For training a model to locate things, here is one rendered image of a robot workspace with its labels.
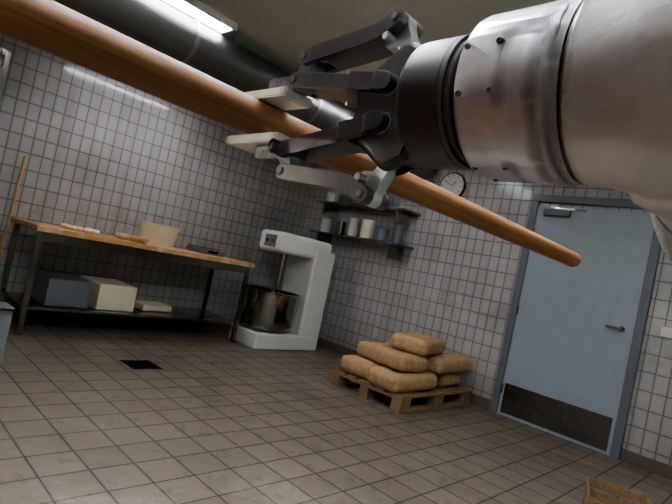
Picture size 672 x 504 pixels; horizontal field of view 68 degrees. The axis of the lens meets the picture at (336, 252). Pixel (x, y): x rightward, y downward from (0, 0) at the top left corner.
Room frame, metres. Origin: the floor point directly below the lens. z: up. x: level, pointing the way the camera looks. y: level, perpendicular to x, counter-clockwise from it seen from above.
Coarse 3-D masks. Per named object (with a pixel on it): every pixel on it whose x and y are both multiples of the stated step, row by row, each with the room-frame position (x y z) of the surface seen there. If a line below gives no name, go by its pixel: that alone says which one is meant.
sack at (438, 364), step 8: (448, 352) 5.04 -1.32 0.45; (432, 360) 4.61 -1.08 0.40; (440, 360) 4.59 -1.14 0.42; (448, 360) 4.66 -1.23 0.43; (456, 360) 4.76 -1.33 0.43; (464, 360) 4.86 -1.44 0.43; (432, 368) 4.60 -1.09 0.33; (440, 368) 4.57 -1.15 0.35; (448, 368) 4.64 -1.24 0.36; (456, 368) 4.74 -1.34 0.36; (464, 368) 4.85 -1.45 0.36
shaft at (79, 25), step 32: (0, 0) 0.27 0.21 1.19; (32, 0) 0.28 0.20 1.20; (0, 32) 0.29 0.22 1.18; (32, 32) 0.29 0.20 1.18; (64, 32) 0.30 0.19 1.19; (96, 32) 0.31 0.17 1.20; (96, 64) 0.32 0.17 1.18; (128, 64) 0.33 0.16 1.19; (160, 64) 0.34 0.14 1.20; (160, 96) 0.36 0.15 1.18; (192, 96) 0.36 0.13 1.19; (224, 96) 0.38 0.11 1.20; (256, 128) 0.41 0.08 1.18; (288, 128) 0.43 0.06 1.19; (352, 160) 0.49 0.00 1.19; (416, 192) 0.57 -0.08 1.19; (448, 192) 0.62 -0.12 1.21; (480, 224) 0.69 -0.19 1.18; (512, 224) 0.75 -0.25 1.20; (576, 256) 0.96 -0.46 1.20
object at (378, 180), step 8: (376, 168) 0.33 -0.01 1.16; (400, 168) 0.32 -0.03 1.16; (360, 176) 0.32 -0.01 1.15; (368, 176) 0.33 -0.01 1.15; (376, 176) 0.32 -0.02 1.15; (384, 176) 0.32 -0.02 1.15; (392, 176) 0.32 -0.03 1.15; (368, 184) 0.33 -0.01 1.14; (376, 184) 0.32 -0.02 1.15; (384, 184) 0.32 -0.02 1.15; (376, 192) 0.32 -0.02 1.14; (384, 192) 0.33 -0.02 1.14; (376, 200) 0.33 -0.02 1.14
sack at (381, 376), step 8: (376, 368) 4.31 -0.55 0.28; (384, 368) 4.35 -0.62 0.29; (368, 376) 4.32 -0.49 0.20; (376, 376) 4.25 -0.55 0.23; (384, 376) 4.20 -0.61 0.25; (392, 376) 4.16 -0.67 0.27; (400, 376) 4.18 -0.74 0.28; (408, 376) 4.24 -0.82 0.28; (416, 376) 4.31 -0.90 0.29; (424, 376) 4.38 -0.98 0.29; (432, 376) 4.46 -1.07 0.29; (376, 384) 4.26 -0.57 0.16; (384, 384) 4.18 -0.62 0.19; (392, 384) 4.13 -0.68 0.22; (400, 384) 4.13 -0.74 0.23; (408, 384) 4.21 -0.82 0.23; (416, 384) 4.28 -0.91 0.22; (424, 384) 4.36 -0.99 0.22; (432, 384) 4.45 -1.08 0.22; (392, 392) 4.15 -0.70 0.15; (400, 392) 4.18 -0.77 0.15
